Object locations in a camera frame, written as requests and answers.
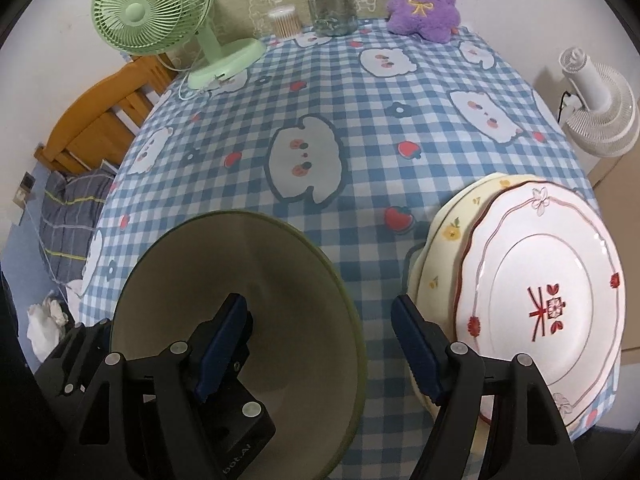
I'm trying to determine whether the blue checkered tablecloth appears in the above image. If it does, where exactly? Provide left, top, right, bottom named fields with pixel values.
left=80, top=25, right=618, bottom=480

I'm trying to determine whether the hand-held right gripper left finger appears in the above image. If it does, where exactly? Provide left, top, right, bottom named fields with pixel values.
left=62, top=293, right=251, bottom=480

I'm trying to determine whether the glass jar with dark lid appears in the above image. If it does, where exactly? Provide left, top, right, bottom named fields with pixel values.
left=305, top=0, right=358, bottom=38

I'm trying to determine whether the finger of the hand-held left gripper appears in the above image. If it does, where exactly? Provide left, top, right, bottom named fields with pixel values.
left=212, top=309, right=255, bottom=402
left=36, top=317, right=113, bottom=411

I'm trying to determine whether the white desk fan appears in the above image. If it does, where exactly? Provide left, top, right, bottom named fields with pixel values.
left=557, top=46, right=640, bottom=158

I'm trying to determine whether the purple plush rabbit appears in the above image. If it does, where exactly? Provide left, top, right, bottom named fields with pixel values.
left=386, top=0, right=467, bottom=43

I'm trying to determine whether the green rimmed ceramic bowl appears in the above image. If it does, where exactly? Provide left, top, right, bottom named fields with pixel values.
left=109, top=210, right=366, bottom=480

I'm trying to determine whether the black fan cable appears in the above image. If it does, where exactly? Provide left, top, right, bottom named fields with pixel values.
left=557, top=90, right=576, bottom=123

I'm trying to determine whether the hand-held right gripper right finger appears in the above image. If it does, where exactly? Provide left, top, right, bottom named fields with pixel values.
left=390, top=294, right=573, bottom=480

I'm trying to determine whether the green desk fan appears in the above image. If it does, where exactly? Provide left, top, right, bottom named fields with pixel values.
left=91, top=0, right=267, bottom=91

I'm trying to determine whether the cotton swab container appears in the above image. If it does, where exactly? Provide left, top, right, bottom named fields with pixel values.
left=267, top=6, right=302, bottom=40

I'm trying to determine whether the beige cabinet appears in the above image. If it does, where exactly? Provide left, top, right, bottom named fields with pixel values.
left=585, top=145, right=640, bottom=211

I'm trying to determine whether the white plate with red pattern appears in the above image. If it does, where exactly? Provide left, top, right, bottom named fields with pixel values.
left=459, top=180, right=627, bottom=411

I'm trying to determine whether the grey striped bedding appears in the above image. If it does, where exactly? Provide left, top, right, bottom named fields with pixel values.
left=39, top=167, right=118, bottom=286

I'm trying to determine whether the yellow floral plate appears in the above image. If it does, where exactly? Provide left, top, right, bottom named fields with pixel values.
left=409, top=172, right=526, bottom=461

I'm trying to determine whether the white crumpled cloth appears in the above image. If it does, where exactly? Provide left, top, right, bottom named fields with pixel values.
left=26, top=296, right=71, bottom=361

